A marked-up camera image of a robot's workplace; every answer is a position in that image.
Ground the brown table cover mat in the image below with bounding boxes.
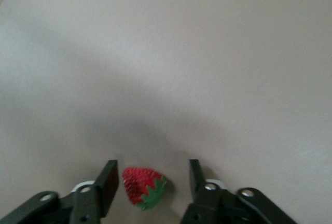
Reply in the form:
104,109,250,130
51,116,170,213
0,0,332,224

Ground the red strawberry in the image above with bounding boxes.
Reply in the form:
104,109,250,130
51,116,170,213
121,166,169,211

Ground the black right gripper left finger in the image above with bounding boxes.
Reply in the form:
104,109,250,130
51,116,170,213
0,159,120,224

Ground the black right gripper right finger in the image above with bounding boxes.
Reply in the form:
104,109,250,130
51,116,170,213
180,159,298,224

